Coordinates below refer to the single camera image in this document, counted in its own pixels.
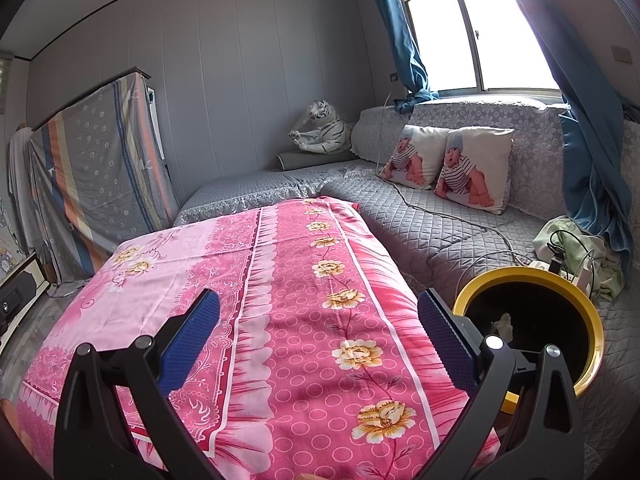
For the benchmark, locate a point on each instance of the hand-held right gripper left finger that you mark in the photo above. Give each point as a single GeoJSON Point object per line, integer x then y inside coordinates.
{"type": "Point", "coordinates": [192, 340]}

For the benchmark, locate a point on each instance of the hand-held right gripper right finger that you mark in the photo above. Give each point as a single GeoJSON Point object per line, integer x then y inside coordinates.
{"type": "Point", "coordinates": [447, 345]}

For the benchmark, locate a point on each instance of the yellow bin with black liner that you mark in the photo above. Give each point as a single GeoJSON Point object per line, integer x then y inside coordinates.
{"type": "Point", "coordinates": [595, 330]}

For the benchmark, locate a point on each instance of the crumpled white tissue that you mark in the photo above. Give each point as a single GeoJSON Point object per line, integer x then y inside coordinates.
{"type": "Point", "coordinates": [504, 325]}

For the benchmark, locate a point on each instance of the pink floral blanket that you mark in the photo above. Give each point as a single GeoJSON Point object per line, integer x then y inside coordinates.
{"type": "Point", "coordinates": [300, 310]}

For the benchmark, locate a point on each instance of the grey quilted corner sofa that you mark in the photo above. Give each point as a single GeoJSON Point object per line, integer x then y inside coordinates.
{"type": "Point", "coordinates": [450, 230]}

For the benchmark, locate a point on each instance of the white power strip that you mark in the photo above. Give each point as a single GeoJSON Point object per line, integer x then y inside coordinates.
{"type": "Point", "coordinates": [537, 265]}

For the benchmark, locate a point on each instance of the light green cloth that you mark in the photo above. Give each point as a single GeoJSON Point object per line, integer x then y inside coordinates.
{"type": "Point", "coordinates": [550, 235]}

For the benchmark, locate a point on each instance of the baby print pillow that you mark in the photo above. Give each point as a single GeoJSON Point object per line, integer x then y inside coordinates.
{"type": "Point", "coordinates": [475, 170]}
{"type": "Point", "coordinates": [410, 160]}

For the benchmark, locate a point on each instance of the black electronic device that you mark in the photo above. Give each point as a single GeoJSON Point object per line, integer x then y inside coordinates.
{"type": "Point", "coordinates": [15, 295]}

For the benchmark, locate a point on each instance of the grey bolster cushion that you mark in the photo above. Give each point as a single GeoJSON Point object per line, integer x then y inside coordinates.
{"type": "Point", "coordinates": [300, 160]}

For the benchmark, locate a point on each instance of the blue curtain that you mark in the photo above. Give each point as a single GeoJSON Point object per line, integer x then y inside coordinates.
{"type": "Point", "coordinates": [400, 35]}
{"type": "Point", "coordinates": [590, 160]}

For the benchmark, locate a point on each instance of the white tiger plush toy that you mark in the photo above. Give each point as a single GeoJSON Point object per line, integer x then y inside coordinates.
{"type": "Point", "coordinates": [327, 132]}

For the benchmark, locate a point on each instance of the large framed window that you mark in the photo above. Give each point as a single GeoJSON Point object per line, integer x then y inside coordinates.
{"type": "Point", "coordinates": [450, 35]}

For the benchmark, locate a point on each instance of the cartoon wall poster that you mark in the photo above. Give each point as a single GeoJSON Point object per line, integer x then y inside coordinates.
{"type": "Point", "coordinates": [7, 255]}

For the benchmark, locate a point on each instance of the beige wall switch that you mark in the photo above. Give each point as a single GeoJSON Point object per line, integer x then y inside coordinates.
{"type": "Point", "coordinates": [621, 54]}

